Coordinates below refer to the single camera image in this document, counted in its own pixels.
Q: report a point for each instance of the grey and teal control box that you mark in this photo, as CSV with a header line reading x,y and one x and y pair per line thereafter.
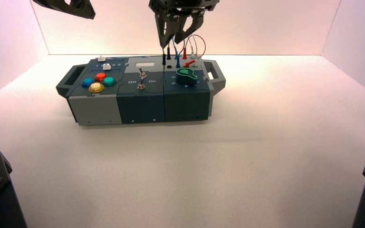
x,y
141,107

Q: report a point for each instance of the metal toggle switch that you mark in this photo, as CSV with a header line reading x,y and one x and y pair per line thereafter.
x,y
140,72
141,85

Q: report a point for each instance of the red push button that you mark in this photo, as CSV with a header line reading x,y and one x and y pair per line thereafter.
x,y
100,76

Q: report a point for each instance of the green rotary knob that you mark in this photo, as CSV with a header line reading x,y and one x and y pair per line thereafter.
x,y
186,76

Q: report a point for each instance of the white slider knob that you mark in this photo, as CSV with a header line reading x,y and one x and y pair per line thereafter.
x,y
101,58
106,66

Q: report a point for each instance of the white rectangular display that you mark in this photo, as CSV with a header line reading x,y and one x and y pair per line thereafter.
x,y
145,64

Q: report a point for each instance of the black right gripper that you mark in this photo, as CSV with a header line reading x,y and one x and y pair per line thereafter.
x,y
182,4

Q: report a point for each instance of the yellow push button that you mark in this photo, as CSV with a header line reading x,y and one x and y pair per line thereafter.
x,y
96,87

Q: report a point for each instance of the teal push button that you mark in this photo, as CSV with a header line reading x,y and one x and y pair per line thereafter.
x,y
109,81

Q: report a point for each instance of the blue push button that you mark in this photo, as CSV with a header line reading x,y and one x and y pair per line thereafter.
x,y
87,82

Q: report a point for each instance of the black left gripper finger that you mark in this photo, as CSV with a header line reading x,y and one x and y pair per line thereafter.
x,y
86,7
56,4

